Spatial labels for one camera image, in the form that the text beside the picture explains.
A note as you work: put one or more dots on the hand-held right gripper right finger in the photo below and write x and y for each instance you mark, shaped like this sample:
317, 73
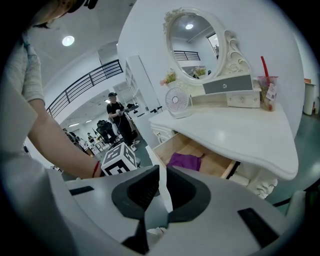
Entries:
212, 225

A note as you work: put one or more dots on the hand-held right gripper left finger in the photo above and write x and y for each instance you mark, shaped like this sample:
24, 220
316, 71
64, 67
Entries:
105, 197

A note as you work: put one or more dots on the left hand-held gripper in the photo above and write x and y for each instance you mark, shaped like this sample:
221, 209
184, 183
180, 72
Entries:
117, 160

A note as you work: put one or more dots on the wooden table drawer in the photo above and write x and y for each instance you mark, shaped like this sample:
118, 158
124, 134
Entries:
185, 147

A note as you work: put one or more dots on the white ornate dressing table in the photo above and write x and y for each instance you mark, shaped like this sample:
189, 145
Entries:
237, 135

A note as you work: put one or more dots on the person's left forearm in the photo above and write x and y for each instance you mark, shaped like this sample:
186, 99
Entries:
62, 145

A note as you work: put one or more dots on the white jewellery box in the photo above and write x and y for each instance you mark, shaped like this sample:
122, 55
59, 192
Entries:
242, 100

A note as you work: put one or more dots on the grey-fronted small drawer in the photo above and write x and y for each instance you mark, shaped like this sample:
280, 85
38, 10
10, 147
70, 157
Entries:
235, 83

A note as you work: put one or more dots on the black office chair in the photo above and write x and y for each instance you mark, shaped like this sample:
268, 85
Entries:
106, 132

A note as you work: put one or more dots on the purple cloth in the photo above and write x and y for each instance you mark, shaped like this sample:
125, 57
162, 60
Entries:
185, 161

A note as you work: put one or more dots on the small white desk fan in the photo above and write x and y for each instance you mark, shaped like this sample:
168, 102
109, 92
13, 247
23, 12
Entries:
176, 101

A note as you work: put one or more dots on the black metal railing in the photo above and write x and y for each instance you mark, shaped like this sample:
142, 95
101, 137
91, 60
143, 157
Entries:
85, 82

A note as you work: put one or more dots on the pink flowers in vase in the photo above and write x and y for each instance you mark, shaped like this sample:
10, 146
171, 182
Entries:
171, 77

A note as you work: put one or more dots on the person's beige striped top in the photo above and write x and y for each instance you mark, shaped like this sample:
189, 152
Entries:
27, 75

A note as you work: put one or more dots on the round ceiling light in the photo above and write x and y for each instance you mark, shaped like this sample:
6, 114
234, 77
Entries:
68, 40

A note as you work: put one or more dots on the oval white-framed mirror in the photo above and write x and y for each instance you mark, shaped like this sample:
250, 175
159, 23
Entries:
195, 47

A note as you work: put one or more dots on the drink cup with red straw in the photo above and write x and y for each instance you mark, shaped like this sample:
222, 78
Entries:
268, 95

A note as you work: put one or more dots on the orange flat item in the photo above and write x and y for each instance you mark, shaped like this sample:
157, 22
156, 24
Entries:
307, 80

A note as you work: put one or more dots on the grey upholstered chair black frame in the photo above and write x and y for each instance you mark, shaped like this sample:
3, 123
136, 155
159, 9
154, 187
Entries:
296, 205

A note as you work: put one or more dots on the white pedestal table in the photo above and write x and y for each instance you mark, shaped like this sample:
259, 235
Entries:
309, 100

